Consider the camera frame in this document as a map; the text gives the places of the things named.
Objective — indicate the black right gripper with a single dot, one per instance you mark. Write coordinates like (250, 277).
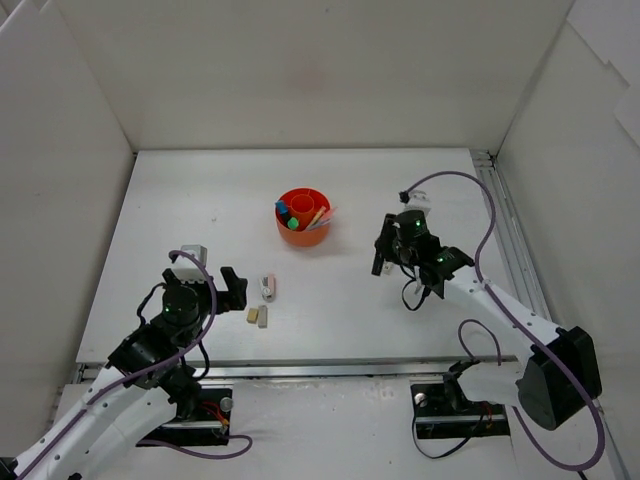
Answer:
(386, 240)

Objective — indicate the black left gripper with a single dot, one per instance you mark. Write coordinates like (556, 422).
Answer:
(220, 295)

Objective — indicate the small tan eraser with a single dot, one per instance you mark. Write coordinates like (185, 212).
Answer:
(252, 315)

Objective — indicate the long beige eraser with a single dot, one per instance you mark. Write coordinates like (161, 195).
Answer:
(262, 317)

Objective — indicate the pink white mini stapler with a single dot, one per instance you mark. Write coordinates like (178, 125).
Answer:
(268, 287)

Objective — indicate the blue clear gel pen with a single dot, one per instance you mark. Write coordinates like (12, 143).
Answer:
(323, 221)

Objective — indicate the yellow clear gel pen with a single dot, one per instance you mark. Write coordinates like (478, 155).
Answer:
(317, 216)

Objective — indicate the orange round compartment container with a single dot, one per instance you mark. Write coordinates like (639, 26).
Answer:
(303, 203)

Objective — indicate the green capped black highlighter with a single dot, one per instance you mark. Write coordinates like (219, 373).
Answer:
(293, 223)

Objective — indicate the blue capped black highlighter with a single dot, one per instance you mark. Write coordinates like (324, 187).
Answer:
(282, 208)

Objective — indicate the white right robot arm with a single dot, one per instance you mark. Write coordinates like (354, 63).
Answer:
(556, 373)

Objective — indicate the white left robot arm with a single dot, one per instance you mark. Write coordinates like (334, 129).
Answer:
(145, 384)

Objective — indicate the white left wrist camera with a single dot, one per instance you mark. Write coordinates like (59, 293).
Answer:
(184, 269)

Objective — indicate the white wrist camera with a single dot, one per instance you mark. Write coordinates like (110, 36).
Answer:
(415, 200)
(184, 269)

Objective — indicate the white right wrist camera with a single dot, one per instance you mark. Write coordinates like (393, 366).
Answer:
(415, 200)

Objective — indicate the aluminium front rail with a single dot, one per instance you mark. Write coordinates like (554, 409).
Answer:
(331, 368)

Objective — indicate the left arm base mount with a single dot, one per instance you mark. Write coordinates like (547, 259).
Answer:
(208, 425)

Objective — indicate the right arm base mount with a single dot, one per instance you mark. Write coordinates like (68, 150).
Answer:
(440, 411)

